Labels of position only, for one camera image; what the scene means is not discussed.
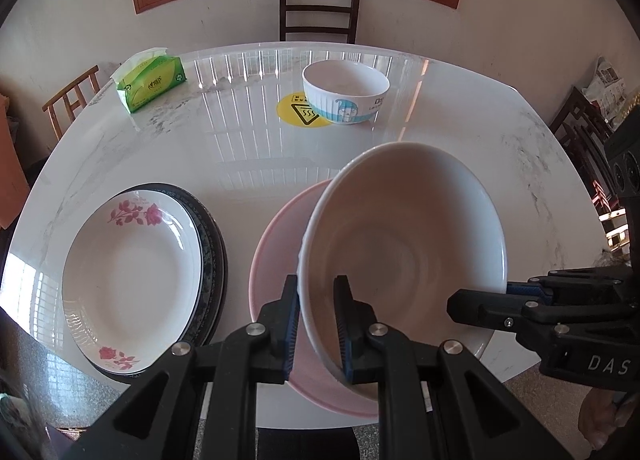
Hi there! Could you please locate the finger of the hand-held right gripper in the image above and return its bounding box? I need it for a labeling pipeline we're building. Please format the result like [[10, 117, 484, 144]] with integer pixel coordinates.
[[506, 267, 632, 302], [446, 289, 556, 338]]

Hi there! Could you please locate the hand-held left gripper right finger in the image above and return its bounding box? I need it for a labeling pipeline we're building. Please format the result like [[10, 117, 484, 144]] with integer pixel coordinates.
[[333, 275, 573, 460]]

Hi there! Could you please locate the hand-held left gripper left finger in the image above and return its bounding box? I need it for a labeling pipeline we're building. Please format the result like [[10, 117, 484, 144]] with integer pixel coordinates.
[[65, 274, 301, 460]]

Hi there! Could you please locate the pink bowl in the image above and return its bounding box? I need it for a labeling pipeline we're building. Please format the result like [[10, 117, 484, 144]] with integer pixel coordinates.
[[248, 179, 381, 417]]

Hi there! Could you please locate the white bowl with rabbit print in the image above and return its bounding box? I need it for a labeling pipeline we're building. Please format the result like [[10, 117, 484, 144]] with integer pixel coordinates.
[[297, 141, 508, 388]]

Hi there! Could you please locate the large blue floral plate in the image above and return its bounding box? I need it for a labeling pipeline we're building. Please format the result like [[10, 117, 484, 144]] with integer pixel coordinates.
[[107, 182, 229, 385]]

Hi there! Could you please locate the white plate with red roses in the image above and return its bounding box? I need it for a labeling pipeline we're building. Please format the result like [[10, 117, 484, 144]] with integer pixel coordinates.
[[61, 190, 203, 374]]

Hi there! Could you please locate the person's right hand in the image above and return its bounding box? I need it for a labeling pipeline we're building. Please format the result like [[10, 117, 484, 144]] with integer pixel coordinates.
[[577, 385, 640, 452]]

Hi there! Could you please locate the person's black trouser leg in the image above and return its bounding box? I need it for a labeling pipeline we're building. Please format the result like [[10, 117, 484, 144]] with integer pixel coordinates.
[[257, 427, 361, 460]]

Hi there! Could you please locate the dark carved wooden chair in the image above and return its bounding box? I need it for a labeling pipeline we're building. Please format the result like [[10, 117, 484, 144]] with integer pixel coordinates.
[[549, 88, 640, 253]]

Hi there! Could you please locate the yellow round sticker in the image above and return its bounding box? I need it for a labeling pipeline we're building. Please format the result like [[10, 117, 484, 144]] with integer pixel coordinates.
[[276, 93, 333, 127]]

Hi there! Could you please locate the folded newspaper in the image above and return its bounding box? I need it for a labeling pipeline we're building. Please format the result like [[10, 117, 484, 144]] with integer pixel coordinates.
[[582, 57, 629, 104]]

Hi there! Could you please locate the white bowl with blue cartoon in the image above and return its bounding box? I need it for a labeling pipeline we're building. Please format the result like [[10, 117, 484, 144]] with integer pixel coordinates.
[[302, 59, 390, 125]]

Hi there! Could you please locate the green tissue pack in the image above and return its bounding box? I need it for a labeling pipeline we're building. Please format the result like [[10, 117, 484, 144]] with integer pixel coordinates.
[[110, 47, 186, 114]]

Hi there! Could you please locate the light wooden chair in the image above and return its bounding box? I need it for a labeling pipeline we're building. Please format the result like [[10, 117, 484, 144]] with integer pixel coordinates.
[[42, 65, 101, 141]]

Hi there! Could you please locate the orange cloth cover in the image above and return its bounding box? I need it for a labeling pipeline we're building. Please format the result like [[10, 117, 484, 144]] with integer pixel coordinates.
[[0, 95, 29, 230]]

